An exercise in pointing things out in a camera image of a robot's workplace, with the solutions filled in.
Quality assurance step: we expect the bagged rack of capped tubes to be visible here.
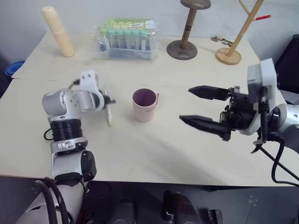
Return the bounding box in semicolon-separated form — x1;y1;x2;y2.
89;18;161;61

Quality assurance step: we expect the cream cylindrical bottle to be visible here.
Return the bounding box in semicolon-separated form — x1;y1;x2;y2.
42;6;76;57

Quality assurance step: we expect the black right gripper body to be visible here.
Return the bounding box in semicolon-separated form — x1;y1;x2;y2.
219;84;258;132

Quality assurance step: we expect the blue bowl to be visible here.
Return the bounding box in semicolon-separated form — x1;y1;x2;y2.
5;61;25;77

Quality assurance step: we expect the dark wooden pedestal stand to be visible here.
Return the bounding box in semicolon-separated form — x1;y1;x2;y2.
166;0;212;60

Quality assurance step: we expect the black chair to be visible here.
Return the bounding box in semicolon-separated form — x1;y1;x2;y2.
275;34;299;94

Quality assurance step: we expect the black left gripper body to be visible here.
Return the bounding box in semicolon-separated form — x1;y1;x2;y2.
100;92;117;106

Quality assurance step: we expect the dark grey rounded shape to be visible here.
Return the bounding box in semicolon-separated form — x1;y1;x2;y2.
111;197;136;224

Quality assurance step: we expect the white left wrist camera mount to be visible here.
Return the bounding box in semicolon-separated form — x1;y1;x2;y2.
78;69;99;92

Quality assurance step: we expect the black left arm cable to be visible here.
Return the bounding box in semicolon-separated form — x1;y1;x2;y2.
34;176;72;224

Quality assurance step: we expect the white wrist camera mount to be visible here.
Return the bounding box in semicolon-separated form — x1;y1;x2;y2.
78;69;99;92
238;57;278;136

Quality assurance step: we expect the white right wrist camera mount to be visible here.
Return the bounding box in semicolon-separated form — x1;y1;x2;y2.
238;57;278;136

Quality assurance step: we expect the pink mug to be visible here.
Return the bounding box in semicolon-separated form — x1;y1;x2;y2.
132;88;161;123

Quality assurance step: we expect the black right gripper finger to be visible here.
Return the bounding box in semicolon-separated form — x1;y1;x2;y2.
179;114;232;141
188;85;231;101

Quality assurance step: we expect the small dark ribbed shape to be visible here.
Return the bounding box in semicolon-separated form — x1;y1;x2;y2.
207;209;223;224

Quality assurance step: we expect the large dark rounded shape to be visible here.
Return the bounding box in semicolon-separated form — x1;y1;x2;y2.
163;190;204;224

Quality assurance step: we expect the small brown clip item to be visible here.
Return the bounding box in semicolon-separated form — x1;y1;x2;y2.
211;36;235;45

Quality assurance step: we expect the light wooden branch rack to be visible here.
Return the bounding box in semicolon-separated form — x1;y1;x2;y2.
215;0;271;65

